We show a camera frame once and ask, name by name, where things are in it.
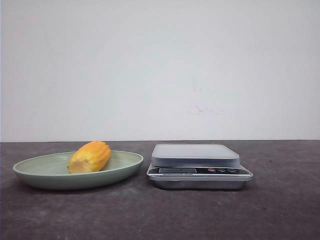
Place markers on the green round plate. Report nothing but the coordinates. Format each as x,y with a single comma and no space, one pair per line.
50,171

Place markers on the yellow corn cob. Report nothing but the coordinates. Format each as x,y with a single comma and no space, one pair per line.
91,157

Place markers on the silver digital kitchen scale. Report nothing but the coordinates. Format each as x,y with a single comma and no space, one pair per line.
197,166

